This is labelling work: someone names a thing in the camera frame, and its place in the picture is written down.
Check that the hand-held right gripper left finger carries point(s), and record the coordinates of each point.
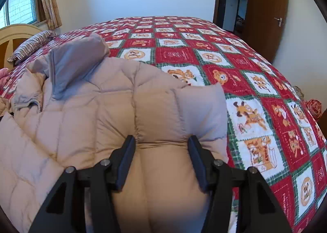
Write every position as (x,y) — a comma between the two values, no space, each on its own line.
(126,164)

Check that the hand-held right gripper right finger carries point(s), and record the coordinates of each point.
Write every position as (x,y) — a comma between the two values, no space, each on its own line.
(198,164)

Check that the beige down jacket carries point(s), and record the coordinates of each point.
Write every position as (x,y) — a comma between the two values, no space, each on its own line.
(102,110)

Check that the red checked printed bedspread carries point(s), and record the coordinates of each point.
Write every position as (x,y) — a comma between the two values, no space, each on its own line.
(255,95)

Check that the grey patterned cloth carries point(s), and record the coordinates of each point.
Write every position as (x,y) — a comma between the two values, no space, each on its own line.
(298,92)

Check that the red floral cloth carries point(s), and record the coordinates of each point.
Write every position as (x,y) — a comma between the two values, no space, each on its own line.
(314,109)

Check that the pink quilt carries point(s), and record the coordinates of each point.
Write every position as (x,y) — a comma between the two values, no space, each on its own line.
(3,77)

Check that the striped pillow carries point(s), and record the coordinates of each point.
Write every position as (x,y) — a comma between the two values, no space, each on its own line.
(30,45)

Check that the brown wooden door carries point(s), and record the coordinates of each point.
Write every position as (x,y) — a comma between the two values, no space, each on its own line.
(263,18)

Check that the cream wooden headboard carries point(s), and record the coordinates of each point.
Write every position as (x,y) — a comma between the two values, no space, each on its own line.
(10,35)

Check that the window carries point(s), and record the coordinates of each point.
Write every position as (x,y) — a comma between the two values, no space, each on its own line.
(23,5)

